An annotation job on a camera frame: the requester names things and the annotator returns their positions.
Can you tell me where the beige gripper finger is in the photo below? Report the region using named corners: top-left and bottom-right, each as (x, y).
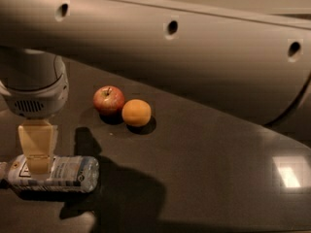
top-left (17, 119), bottom-right (58, 175)

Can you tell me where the red apple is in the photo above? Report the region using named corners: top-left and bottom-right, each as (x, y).
top-left (93, 85), bottom-right (125, 117)

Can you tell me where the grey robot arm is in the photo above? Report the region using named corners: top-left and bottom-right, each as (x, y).
top-left (0, 0), bottom-right (311, 145)

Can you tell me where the clear plastic water bottle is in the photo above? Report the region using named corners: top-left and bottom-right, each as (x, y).
top-left (0, 155), bottom-right (99, 193)

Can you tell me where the orange fruit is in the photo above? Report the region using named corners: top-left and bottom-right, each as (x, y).
top-left (121, 99), bottom-right (152, 127)

